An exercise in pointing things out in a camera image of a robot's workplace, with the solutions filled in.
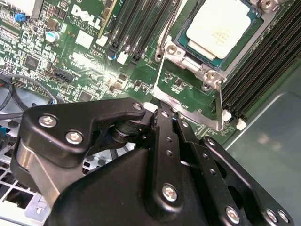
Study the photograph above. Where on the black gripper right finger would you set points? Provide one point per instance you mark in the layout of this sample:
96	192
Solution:
247	188

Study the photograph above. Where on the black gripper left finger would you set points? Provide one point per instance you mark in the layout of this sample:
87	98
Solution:
58	127

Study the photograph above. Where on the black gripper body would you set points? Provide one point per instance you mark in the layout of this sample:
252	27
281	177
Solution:
113	200

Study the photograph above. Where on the metal socket cover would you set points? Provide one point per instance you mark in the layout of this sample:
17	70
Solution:
200	116

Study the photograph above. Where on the silver CPU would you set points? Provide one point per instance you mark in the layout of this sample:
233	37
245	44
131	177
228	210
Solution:
218	28

